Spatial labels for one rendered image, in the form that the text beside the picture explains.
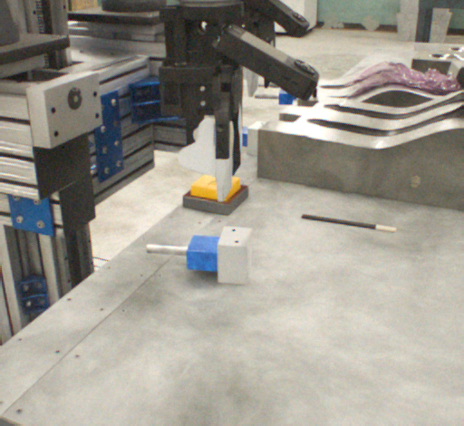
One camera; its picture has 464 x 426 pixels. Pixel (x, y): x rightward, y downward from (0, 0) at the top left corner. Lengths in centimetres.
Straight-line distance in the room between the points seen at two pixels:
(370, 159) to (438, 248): 20
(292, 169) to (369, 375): 49
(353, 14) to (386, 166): 744
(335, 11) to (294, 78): 780
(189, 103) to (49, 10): 70
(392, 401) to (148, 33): 99
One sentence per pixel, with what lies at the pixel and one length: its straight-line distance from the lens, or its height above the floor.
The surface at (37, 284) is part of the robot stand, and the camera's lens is 145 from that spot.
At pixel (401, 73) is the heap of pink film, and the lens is 135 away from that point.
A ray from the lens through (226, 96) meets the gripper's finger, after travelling 63.
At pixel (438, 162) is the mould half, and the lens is 97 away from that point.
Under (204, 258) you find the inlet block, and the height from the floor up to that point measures 83.
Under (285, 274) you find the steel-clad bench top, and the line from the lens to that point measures 77.
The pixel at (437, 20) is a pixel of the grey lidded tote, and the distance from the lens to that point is 761.
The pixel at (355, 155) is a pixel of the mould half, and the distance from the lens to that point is 99.
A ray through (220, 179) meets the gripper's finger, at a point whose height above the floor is 95.
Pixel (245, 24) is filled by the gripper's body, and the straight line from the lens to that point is 111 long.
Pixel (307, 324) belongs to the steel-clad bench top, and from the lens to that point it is 68.
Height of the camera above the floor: 120
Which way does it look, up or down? 24 degrees down
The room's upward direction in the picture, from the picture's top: straight up
